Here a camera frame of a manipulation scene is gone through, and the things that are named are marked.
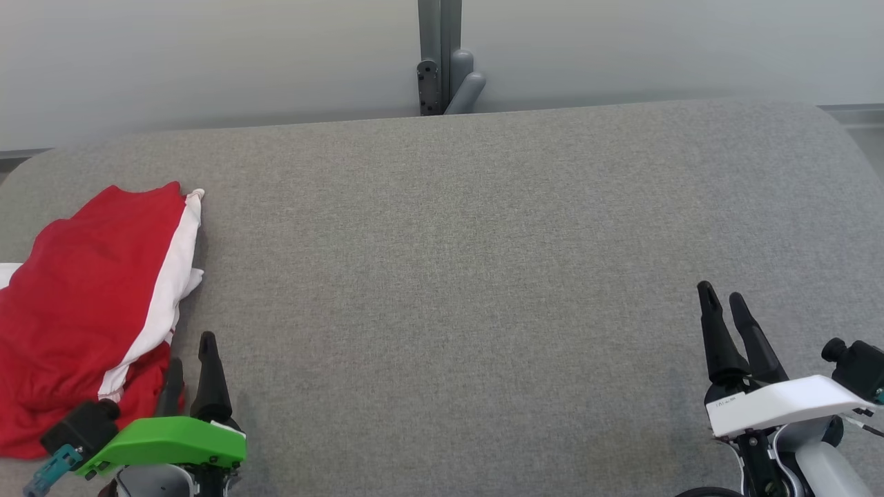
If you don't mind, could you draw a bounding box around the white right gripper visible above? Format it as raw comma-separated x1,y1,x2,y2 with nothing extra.
696,280,876,439

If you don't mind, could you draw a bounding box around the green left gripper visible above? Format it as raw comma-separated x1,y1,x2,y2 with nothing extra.
75,331,247,478

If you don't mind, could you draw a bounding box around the red and white jersey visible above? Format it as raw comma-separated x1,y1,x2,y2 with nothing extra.
0,182,206,460

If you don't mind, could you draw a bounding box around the teal camera cable connector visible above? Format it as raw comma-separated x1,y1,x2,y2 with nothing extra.
24,445,82,496

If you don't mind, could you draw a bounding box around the grey rounded post foot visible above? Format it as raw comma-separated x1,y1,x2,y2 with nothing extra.
445,50,486,115

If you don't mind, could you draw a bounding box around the grey metal partition post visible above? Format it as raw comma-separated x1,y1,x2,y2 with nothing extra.
416,0,463,117

